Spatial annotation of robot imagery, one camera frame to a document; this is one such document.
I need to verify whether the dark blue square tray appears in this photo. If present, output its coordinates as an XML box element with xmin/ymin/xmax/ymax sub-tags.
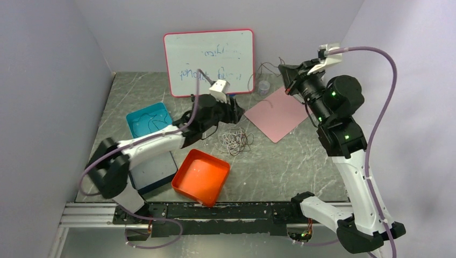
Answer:
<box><xmin>129</xmin><ymin>152</ymin><xmax>178</xmax><ymax>195</ymax></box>

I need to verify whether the orange square tray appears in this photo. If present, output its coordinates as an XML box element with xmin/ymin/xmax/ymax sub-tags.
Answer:
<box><xmin>171</xmin><ymin>149</ymin><xmax>231</xmax><ymax>207</ymax></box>

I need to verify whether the pink clipboard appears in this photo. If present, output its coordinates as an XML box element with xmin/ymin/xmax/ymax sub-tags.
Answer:
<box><xmin>245</xmin><ymin>87</ymin><xmax>308</xmax><ymax>143</ymax></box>

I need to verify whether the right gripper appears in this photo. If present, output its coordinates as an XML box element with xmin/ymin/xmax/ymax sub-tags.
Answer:
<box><xmin>279</xmin><ymin>58</ymin><xmax>331</xmax><ymax>125</ymax></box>

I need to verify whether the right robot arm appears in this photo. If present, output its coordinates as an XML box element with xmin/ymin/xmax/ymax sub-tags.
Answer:
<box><xmin>278</xmin><ymin>60</ymin><xmax>406</xmax><ymax>254</ymax></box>

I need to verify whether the teal square tray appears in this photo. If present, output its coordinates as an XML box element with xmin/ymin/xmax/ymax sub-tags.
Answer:
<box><xmin>126</xmin><ymin>102</ymin><xmax>173</xmax><ymax>139</ymax></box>

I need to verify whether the white thin cable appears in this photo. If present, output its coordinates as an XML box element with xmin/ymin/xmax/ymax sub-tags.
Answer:
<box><xmin>217</xmin><ymin>130</ymin><xmax>246</xmax><ymax>153</ymax></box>

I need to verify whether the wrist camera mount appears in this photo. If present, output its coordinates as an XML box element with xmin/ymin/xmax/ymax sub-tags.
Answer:
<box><xmin>209</xmin><ymin>80</ymin><xmax>230</xmax><ymax>104</ymax></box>
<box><xmin>307</xmin><ymin>43</ymin><xmax>343</xmax><ymax>75</ymax></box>

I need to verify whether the brown thin cable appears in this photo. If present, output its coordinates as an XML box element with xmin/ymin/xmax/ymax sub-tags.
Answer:
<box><xmin>231</xmin><ymin>62</ymin><xmax>286</xmax><ymax>156</ymax></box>

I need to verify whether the clear jar of paperclips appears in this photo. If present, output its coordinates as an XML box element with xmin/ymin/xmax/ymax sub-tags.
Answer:
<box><xmin>258</xmin><ymin>80</ymin><xmax>270</xmax><ymax>96</ymax></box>

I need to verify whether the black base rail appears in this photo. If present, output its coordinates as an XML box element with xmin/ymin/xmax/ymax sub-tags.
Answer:
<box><xmin>112</xmin><ymin>201</ymin><xmax>325</xmax><ymax>239</ymax></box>

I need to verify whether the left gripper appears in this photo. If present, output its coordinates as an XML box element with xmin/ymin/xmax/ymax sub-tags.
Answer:
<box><xmin>202</xmin><ymin>95</ymin><xmax>246</xmax><ymax>132</ymax></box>

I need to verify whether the red-framed whiteboard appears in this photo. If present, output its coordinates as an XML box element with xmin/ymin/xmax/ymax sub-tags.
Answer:
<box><xmin>163</xmin><ymin>29</ymin><xmax>255</xmax><ymax>97</ymax></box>

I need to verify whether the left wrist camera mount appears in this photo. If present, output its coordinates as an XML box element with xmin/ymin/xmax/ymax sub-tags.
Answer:
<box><xmin>209</xmin><ymin>80</ymin><xmax>230</xmax><ymax>104</ymax></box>

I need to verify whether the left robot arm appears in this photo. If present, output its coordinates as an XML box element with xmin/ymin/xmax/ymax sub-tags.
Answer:
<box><xmin>83</xmin><ymin>94</ymin><xmax>245</xmax><ymax>224</ymax></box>

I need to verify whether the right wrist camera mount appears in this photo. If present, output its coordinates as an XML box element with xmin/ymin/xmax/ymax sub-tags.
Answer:
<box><xmin>307</xmin><ymin>43</ymin><xmax>343</xmax><ymax>75</ymax></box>

